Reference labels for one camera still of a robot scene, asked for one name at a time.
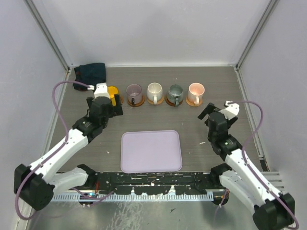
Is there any woven rattan coaster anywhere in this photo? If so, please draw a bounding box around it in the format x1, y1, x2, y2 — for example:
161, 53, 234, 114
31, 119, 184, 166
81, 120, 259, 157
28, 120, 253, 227
186, 98, 203, 107
147, 95, 165, 105

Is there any pink mug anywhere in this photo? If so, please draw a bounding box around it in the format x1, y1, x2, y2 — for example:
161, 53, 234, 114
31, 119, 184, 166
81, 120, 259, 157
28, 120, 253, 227
187, 82, 205, 104

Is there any yellow mug black outside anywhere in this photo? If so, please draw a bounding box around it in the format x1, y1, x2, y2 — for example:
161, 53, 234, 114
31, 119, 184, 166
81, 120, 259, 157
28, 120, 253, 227
108, 86, 119, 106

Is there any lilac mug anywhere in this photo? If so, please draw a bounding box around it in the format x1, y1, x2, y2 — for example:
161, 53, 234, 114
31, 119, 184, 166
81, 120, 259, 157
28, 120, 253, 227
126, 84, 142, 106

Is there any grey green mug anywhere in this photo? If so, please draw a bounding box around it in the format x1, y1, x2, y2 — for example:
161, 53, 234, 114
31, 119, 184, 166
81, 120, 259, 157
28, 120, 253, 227
166, 84, 183, 105

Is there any white speckled mug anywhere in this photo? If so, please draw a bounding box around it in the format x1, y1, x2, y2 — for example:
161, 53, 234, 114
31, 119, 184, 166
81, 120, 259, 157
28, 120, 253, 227
146, 82, 164, 104

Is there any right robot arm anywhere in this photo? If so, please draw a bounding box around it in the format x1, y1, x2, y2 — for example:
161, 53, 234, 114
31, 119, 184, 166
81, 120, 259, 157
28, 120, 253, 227
198, 101, 299, 230

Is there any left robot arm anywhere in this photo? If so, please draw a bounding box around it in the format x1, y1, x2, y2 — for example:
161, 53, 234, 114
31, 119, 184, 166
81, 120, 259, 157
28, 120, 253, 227
14, 94, 123, 211

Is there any dark folded cloth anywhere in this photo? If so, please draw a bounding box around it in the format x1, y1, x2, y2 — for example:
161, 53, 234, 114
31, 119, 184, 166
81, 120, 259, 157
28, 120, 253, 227
74, 63, 106, 86

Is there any lilac plastic tray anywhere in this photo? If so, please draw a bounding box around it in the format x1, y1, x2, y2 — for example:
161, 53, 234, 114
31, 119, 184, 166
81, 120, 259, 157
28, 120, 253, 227
120, 130, 182, 173

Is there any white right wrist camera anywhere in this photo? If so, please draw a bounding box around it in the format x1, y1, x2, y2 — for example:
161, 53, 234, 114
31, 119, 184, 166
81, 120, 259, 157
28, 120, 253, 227
219, 101, 240, 120

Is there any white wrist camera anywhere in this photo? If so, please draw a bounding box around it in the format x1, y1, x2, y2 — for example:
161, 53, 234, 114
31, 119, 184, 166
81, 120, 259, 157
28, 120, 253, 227
87, 83, 110, 99
219, 101, 240, 120

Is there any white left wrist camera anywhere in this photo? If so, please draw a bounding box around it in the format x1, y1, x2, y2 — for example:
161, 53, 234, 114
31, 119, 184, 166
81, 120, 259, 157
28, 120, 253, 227
87, 83, 110, 99

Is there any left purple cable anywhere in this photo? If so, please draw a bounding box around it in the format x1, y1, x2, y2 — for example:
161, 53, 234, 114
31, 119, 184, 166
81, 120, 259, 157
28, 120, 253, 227
14, 80, 115, 220

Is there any aluminium frame rail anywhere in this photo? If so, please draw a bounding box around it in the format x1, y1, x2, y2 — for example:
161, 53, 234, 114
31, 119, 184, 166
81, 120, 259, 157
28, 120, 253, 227
23, 171, 285, 192

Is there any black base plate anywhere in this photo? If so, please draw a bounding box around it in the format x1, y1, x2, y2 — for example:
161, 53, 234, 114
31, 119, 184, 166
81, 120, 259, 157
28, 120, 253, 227
68, 171, 240, 196

